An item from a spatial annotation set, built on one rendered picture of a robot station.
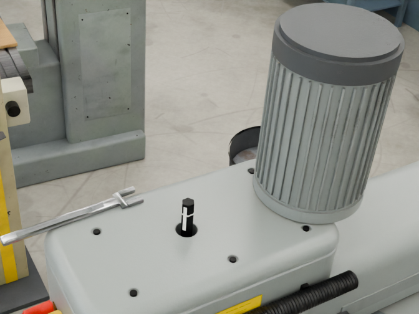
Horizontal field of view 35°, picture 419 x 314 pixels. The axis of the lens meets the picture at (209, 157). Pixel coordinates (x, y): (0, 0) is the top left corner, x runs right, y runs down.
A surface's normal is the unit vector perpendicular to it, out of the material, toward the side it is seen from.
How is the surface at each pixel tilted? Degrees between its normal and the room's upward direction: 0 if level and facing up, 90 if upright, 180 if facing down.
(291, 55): 90
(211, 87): 0
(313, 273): 90
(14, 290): 0
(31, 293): 0
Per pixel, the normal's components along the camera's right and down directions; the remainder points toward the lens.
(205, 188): 0.07, -0.79
